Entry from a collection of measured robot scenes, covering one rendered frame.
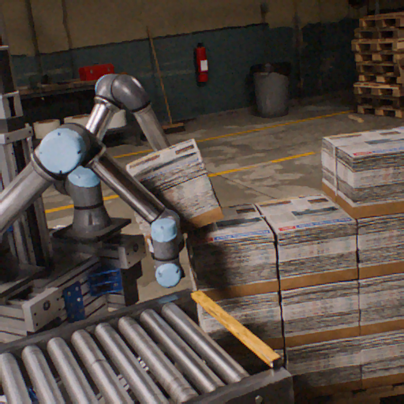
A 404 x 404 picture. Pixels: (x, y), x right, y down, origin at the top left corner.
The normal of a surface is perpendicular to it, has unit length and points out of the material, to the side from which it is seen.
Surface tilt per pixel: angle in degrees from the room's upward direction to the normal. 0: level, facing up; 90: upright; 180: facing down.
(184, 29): 90
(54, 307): 90
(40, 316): 90
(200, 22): 90
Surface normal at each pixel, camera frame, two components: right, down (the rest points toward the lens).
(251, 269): 0.13, 0.29
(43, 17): 0.43, 0.23
